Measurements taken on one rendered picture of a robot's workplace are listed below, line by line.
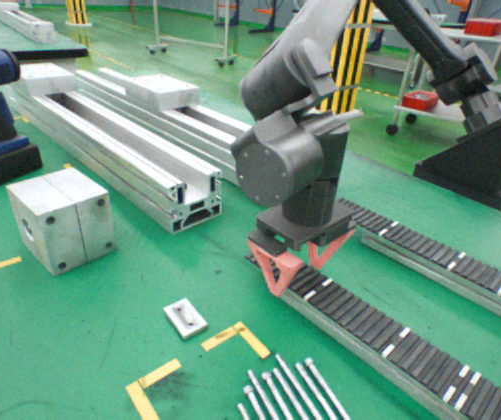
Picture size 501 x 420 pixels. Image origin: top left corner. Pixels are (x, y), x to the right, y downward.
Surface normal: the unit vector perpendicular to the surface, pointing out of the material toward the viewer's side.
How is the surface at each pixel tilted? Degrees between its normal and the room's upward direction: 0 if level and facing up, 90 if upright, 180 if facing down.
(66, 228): 90
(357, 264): 0
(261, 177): 90
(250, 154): 90
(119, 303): 0
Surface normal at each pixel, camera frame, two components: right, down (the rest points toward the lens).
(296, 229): 0.06, -0.86
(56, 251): 0.73, 0.39
